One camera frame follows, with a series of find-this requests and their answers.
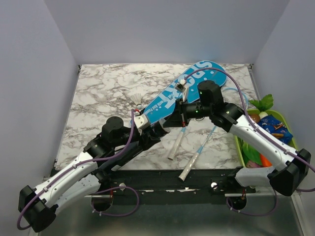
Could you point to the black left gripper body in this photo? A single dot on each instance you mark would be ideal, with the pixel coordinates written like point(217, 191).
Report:
point(140, 137)

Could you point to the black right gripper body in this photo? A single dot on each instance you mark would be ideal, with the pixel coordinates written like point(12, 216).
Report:
point(190, 110)

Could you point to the black shuttlecock tube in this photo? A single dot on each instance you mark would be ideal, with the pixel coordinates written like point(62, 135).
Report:
point(131, 151)

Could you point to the white feather shuttlecock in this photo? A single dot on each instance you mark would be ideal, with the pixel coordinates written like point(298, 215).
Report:
point(137, 100)

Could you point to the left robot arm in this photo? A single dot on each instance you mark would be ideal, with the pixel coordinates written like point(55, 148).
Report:
point(113, 147)

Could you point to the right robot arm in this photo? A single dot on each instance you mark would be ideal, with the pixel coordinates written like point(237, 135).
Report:
point(289, 166)

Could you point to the badminton racket left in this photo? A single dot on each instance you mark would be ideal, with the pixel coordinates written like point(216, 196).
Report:
point(172, 153)

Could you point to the badminton racket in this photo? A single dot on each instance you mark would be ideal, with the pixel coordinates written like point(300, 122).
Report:
point(194, 158)
point(172, 153)

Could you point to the badminton racket right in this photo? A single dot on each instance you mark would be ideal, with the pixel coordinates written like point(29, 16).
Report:
point(194, 158)

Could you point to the brown toy mushroom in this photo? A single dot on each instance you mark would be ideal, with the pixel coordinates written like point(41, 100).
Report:
point(255, 117)

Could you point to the green toy leaf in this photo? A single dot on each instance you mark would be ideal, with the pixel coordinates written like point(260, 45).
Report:
point(264, 104)

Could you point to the green plastic tray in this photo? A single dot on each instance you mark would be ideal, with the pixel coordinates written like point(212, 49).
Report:
point(247, 152)

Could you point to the purple toy onion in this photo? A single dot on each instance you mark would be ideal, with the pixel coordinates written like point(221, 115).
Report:
point(251, 164)

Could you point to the orange toy carrot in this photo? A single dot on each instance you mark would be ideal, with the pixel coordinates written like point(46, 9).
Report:
point(264, 161)

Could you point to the blue snack bag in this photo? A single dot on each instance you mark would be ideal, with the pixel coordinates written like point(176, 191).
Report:
point(276, 128)

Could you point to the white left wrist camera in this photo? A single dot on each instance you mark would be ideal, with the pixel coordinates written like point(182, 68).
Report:
point(141, 121)

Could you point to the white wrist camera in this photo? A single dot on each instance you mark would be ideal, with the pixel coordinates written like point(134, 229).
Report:
point(183, 88)
point(141, 121)

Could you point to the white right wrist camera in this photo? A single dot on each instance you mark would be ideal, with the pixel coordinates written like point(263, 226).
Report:
point(183, 88)

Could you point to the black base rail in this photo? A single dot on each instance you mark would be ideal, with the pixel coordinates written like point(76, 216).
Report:
point(163, 187)

